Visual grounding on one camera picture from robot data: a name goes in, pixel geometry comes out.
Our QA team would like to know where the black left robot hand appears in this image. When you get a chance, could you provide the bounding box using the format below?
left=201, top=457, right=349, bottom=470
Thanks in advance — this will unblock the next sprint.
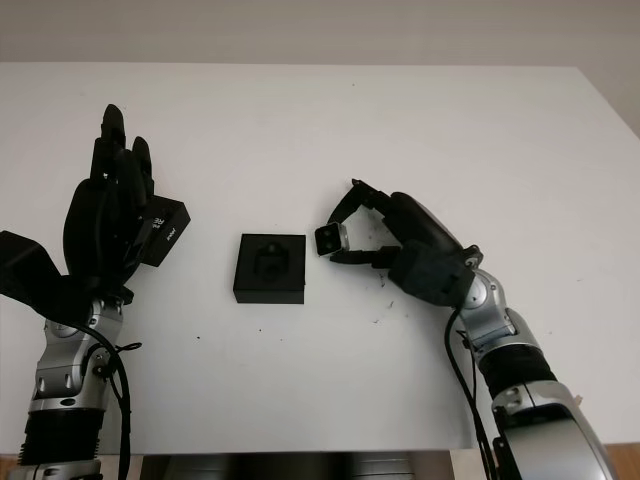
left=63, top=103, right=156, bottom=297

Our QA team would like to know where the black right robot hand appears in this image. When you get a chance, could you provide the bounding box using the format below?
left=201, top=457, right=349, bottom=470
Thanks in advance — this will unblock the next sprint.
left=327, top=177, right=476, bottom=270

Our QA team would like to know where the black printed box lid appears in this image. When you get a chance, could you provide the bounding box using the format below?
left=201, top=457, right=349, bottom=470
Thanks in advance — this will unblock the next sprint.
left=133, top=195, right=193, bottom=268

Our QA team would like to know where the dark grey robot torso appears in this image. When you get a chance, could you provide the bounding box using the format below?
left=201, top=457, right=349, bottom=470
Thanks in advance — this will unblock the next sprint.
left=141, top=439, right=451, bottom=480

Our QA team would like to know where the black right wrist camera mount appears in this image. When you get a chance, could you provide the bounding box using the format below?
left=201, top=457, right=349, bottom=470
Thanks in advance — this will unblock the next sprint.
left=387, top=239, right=484, bottom=308

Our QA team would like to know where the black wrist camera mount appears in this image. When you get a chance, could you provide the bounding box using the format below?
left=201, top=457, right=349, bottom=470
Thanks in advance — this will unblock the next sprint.
left=0, top=229, right=96, bottom=329
left=387, top=239, right=484, bottom=308

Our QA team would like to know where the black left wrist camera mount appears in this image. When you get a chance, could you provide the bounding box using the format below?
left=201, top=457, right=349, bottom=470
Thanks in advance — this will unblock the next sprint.
left=0, top=229, right=96, bottom=329

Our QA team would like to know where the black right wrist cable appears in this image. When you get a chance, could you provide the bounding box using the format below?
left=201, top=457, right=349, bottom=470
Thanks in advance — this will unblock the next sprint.
left=443, top=305, right=504, bottom=480

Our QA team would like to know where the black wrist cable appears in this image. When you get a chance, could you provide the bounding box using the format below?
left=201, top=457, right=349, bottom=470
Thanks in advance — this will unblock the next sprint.
left=443, top=305, right=504, bottom=480
left=64, top=323, right=144, bottom=480

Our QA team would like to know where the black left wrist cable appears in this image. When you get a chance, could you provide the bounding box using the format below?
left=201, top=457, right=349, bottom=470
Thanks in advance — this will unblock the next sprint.
left=64, top=323, right=144, bottom=480

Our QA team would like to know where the black camera box base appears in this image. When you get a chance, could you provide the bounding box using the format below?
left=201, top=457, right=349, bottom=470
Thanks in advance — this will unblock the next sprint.
left=231, top=232, right=308, bottom=306

